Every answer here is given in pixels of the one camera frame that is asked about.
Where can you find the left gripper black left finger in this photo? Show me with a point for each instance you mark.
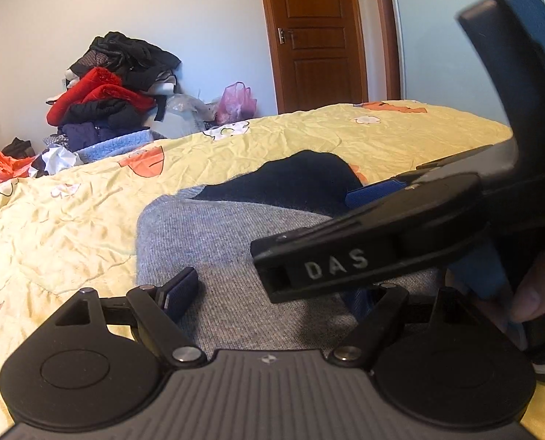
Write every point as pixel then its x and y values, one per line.
pixel 157 311

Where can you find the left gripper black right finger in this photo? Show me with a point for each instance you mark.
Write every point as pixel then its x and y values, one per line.
pixel 380 312

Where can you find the grey knit sweater navy sleeves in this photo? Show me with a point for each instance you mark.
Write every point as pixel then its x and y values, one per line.
pixel 210 229

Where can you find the pile of dark red clothes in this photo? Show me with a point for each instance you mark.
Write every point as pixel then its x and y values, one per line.
pixel 112 90

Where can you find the person's right hand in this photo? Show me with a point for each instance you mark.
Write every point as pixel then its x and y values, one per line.
pixel 529 301

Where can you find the yellow floral bed quilt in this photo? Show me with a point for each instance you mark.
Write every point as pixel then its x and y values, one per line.
pixel 77 228

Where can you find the frosted glass wardrobe door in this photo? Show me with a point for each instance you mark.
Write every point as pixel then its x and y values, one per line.
pixel 438 64

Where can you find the light blue folded towel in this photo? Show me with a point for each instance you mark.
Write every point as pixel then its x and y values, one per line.
pixel 117 146

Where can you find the pink plastic bag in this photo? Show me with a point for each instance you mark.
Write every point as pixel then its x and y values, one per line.
pixel 236 104

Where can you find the brown wooden door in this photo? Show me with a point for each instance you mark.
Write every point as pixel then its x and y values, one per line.
pixel 317 52

